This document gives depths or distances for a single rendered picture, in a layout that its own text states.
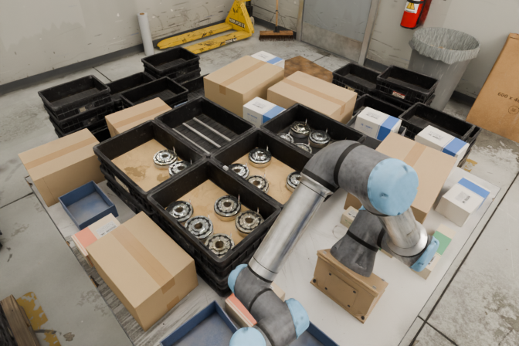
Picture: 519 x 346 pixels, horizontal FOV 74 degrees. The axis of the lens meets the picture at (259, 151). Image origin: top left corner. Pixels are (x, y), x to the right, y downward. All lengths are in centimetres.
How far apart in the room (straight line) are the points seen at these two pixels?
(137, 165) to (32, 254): 118
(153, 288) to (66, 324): 111
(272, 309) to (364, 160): 39
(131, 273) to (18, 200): 187
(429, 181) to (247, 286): 92
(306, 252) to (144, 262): 60
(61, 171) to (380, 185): 130
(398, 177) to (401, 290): 72
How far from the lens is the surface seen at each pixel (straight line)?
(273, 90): 192
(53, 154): 175
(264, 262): 87
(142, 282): 118
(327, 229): 149
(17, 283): 249
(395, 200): 78
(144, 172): 155
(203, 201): 138
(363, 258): 121
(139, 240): 128
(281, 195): 140
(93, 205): 167
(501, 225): 292
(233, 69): 214
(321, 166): 83
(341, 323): 129
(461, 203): 168
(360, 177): 77
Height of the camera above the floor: 185
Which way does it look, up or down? 40 degrees down
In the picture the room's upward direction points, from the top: 2 degrees clockwise
